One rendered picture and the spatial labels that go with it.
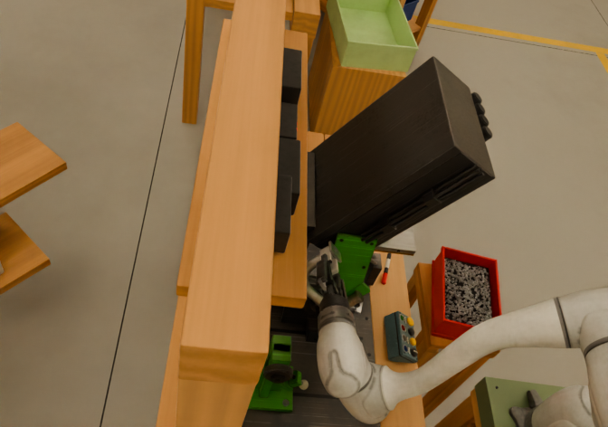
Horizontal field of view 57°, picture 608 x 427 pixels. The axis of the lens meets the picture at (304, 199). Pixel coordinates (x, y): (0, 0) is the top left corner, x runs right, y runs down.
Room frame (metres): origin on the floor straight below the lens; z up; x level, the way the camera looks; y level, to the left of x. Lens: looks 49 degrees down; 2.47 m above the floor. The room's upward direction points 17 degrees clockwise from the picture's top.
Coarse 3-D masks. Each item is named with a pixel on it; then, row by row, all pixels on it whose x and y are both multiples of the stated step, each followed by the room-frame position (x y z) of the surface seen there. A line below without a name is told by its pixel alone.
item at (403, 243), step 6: (402, 234) 1.15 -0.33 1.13; (408, 234) 1.16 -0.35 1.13; (390, 240) 1.11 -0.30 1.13; (396, 240) 1.12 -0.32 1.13; (402, 240) 1.13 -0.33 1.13; (408, 240) 1.14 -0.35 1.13; (378, 246) 1.08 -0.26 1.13; (384, 246) 1.08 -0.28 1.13; (390, 246) 1.09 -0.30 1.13; (396, 246) 1.10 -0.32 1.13; (402, 246) 1.10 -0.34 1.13; (408, 246) 1.11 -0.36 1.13; (414, 246) 1.12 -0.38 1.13; (390, 252) 1.09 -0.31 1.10; (396, 252) 1.09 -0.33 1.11; (402, 252) 1.09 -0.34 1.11; (408, 252) 1.10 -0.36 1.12; (414, 252) 1.10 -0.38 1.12
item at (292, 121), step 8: (288, 104) 1.05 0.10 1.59; (296, 104) 1.06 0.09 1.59; (280, 112) 1.01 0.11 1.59; (288, 112) 1.02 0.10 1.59; (296, 112) 1.03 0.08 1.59; (280, 120) 0.98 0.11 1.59; (288, 120) 0.99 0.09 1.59; (296, 120) 1.00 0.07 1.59; (280, 128) 0.96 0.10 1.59; (288, 128) 0.96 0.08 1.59; (296, 128) 0.97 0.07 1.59; (280, 136) 0.93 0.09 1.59; (288, 136) 0.94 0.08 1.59; (296, 136) 0.95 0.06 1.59
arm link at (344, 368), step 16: (320, 336) 0.62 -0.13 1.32; (336, 336) 0.61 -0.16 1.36; (352, 336) 0.63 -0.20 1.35; (320, 352) 0.58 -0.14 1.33; (336, 352) 0.57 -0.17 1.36; (352, 352) 0.58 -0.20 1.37; (320, 368) 0.54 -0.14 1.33; (336, 368) 0.53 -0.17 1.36; (352, 368) 0.54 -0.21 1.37; (368, 368) 0.59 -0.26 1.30; (336, 384) 0.51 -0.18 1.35; (352, 384) 0.52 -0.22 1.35
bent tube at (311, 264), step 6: (330, 246) 0.92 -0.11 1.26; (330, 252) 0.92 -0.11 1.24; (336, 252) 0.93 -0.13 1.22; (312, 258) 0.91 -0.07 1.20; (318, 258) 0.90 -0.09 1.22; (336, 258) 0.91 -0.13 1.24; (312, 264) 0.89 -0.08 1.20; (312, 288) 0.88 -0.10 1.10; (312, 294) 0.87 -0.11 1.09; (318, 294) 0.88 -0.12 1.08; (312, 300) 0.86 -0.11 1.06; (318, 300) 0.87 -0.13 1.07; (318, 306) 0.86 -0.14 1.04
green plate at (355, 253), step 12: (336, 240) 0.96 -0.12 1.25; (348, 240) 0.96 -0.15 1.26; (360, 240) 0.97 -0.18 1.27; (348, 252) 0.95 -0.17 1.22; (360, 252) 0.96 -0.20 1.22; (372, 252) 0.97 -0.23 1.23; (348, 264) 0.94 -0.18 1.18; (360, 264) 0.95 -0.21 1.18; (348, 276) 0.93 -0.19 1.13; (360, 276) 0.94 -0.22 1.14; (348, 288) 0.93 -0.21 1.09
